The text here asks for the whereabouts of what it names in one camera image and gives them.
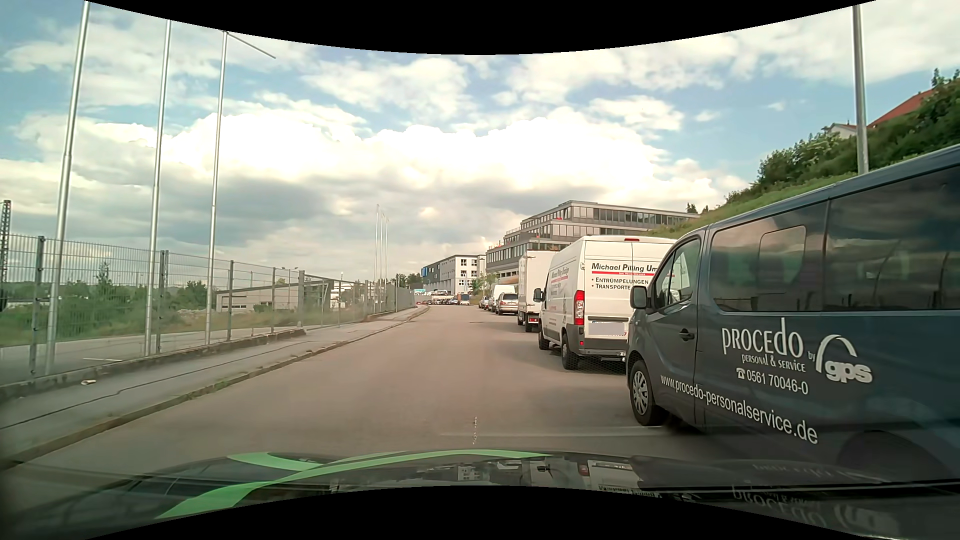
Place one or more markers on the white building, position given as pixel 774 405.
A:
pixel 459 273

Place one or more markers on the white van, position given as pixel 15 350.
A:
pixel 498 292
pixel 600 300

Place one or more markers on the silver car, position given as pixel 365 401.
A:
pixel 508 303

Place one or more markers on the queue of vehicles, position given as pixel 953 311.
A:
pixel 444 298

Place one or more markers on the white box lorry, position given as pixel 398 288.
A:
pixel 531 289

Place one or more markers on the grey office building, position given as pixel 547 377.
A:
pixel 570 229

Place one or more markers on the group of flagpoles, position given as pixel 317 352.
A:
pixel 381 251

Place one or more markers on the grey asphalt road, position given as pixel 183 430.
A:
pixel 420 375

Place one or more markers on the car's own bonnet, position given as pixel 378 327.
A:
pixel 420 471

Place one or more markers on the low grey building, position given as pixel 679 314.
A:
pixel 259 298

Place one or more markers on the dark blue van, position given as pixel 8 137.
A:
pixel 810 330

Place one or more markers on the grey pavement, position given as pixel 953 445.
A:
pixel 150 390

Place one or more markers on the grassy bank with bushes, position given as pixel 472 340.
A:
pixel 847 161

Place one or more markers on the asphalt yard behind fence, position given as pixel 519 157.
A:
pixel 97 351

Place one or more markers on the bushes behind fence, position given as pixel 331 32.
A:
pixel 90 304

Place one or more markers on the red roofed house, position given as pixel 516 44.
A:
pixel 900 109

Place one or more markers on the grey lamp post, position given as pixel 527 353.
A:
pixel 860 90

